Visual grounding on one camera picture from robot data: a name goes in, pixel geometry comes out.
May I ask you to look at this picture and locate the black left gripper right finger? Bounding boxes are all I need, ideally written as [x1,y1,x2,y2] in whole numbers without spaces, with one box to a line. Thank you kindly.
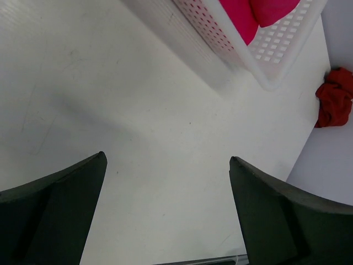
[229,157,352,264]

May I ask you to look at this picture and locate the white perforated plastic basket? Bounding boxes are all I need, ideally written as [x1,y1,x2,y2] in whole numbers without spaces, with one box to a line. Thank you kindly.
[125,1,326,91]

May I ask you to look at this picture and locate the aluminium frame rail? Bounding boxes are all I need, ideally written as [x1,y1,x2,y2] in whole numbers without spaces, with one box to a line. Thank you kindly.
[159,255,249,265]

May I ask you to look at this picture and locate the dark red t shirt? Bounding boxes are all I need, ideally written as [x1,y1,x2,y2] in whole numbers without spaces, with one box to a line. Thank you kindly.
[315,67,352,128]

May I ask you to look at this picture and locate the pink rolled t shirt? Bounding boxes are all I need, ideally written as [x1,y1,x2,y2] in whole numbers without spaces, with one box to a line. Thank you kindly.
[220,0,300,45]

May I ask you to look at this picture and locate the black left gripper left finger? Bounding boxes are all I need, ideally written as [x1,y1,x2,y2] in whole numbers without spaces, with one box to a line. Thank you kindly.
[1,152,108,264]

